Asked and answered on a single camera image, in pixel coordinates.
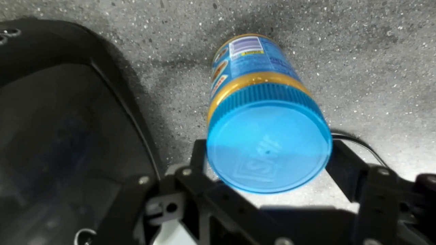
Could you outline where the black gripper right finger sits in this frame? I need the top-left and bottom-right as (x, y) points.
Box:
(326, 139), (436, 245)

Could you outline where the thin black cable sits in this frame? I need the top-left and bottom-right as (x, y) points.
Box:
(330, 130), (390, 169)

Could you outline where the peanut butter jar blue label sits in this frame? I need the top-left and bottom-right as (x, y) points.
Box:
(207, 33), (315, 124)

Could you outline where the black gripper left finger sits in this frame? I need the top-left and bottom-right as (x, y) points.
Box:
(97, 139), (219, 245)

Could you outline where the blue plastic jar lid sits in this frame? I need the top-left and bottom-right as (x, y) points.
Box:
(204, 82), (334, 196)

